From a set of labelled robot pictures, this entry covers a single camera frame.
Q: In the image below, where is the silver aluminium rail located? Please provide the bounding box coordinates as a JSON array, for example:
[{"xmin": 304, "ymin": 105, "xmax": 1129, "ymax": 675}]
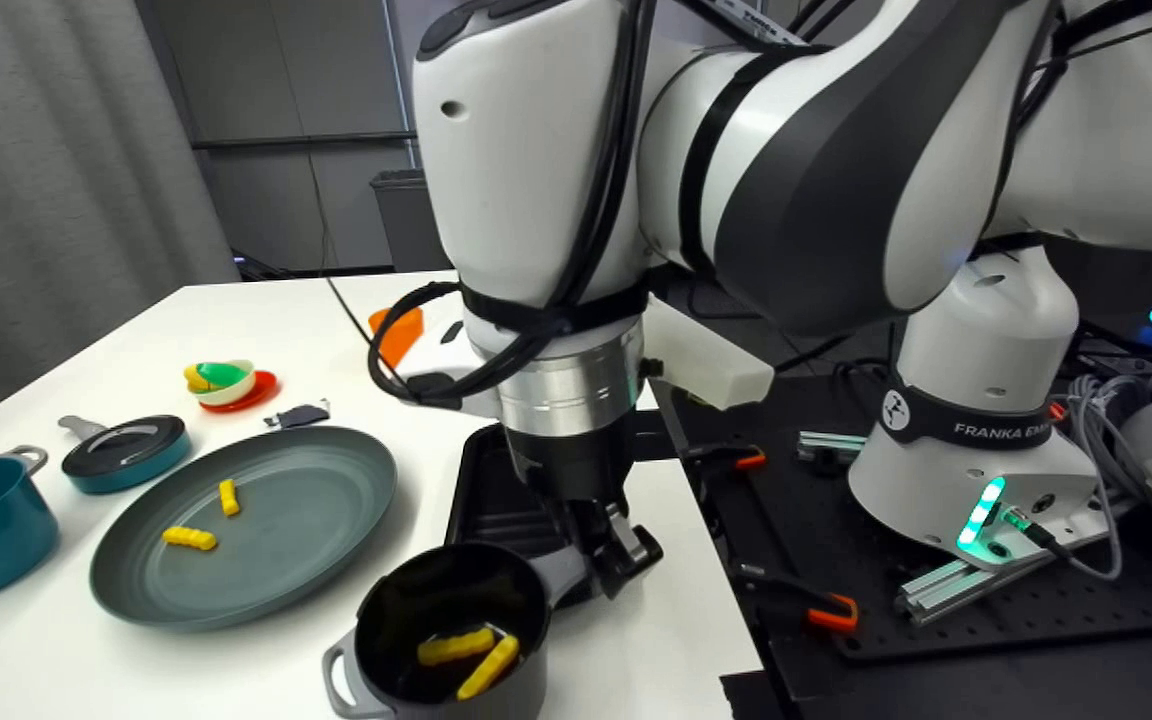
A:
[{"xmin": 891, "ymin": 512, "xmax": 1121, "ymax": 633}]

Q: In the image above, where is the black rectangular tray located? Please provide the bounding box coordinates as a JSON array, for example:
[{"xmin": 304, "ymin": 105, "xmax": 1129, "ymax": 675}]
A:
[{"xmin": 435, "ymin": 422, "xmax": 636, "ymax": 614}]

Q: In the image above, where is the black pot with gray handles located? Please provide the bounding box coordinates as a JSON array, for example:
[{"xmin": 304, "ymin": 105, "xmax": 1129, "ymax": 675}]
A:
[{"xmin": 319, "ymin": 539, "xmax": 596, "ymax": 720}]

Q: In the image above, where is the black perforated base board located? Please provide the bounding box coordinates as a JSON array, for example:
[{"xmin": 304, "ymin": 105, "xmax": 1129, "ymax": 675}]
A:
[{"xmin": 663, "ymin": 373, "xmax": 1152, "ymax": 672}]

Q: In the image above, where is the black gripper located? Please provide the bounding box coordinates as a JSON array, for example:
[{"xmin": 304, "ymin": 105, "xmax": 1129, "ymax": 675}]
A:
[{"xmin": 502, "ymin": 413, "xmax": 669, "ymax": 602}]

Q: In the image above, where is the orange plastic cup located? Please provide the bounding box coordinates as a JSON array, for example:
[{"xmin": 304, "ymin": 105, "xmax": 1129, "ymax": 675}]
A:
[{"xmin": 363, "ymin": 304, "xmax": 427, "ymax": 375}]

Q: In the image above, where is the small dark grey pan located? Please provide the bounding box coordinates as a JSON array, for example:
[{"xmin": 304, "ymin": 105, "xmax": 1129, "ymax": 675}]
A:
[{"xmin": 55, "ymin": 413, "xmax": 196, "ymax": 500}]

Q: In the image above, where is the small red plate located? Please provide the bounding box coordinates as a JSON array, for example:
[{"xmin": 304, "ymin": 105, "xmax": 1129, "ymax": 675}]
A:
[{"xmin": 196, "ymin": 370, "xmax": 285, "ymax": 418}]

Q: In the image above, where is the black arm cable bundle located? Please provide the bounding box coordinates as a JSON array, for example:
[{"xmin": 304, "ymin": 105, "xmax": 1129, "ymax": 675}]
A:
[{"xmin": 363, "ymin": 0, "xmax": 669, "ymax": 413}]

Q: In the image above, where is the black clamp with orange handle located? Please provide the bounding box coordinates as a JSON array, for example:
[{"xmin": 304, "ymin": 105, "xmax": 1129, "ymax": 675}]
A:
[
  {"xmin": 733, "ymin": 556, "xmax": 863, "ymax": 640},
  {"xmin": 653, "ymin": 407, "xmax": 775, "ymax": 500}
]

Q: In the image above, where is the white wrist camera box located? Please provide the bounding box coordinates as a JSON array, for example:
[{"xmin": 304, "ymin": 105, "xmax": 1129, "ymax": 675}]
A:
[{"xmin": 636, "ymin": 298, "xmax": 783, "ymax": 413}]

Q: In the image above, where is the green yellow white toy food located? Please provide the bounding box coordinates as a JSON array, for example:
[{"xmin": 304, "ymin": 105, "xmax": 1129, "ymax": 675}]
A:
[{"xmin": 181, "ymin": 355, "xmax": 262, "ymax": 407}]

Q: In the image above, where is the gray plate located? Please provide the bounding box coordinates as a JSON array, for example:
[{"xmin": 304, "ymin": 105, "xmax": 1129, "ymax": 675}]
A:
[{"xmin": 85, "ymin": 425, "xmax": 399, "ymax": 635}]

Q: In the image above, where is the small dark clip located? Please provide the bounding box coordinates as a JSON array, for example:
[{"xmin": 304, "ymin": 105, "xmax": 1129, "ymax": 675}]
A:
[{"xmin": 262, "ymin": 395, "xmax": 337, "ymax": 433}]

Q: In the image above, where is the gray bin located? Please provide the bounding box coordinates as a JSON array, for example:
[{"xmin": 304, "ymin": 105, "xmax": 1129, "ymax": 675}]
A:
[{"xmin": 367, "ymin": 164, "xmax": 433, "ymax": 271}]

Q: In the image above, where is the gray cable bundle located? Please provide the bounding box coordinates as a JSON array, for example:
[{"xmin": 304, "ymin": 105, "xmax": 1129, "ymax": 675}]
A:
[{"xmin": 1047, "ymin": 370, "xmax": 1152, "ymax": 586}]

